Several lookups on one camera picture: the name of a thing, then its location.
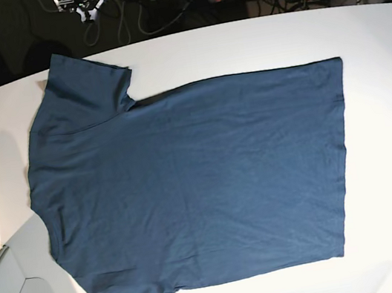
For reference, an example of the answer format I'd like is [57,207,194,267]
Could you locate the dark blue T-shirt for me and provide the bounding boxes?
[27,55,346,293]

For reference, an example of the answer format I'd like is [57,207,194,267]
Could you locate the grey coiled cable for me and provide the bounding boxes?
[76,0,196,48]

